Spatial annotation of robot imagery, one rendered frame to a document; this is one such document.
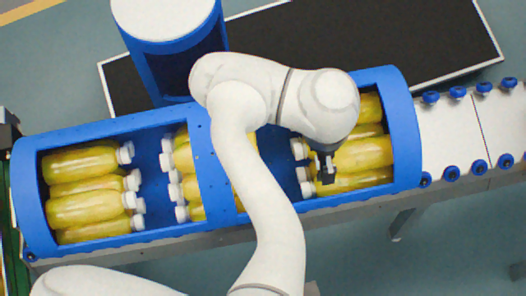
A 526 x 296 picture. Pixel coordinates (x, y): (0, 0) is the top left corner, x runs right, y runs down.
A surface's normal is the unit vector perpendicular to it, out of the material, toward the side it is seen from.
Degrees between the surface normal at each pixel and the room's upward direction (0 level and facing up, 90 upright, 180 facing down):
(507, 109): 0
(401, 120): 13
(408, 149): 36
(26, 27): 0
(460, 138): 0
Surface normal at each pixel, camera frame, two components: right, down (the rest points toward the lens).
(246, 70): 0.14, -0.68
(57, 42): -0.04, -0.29
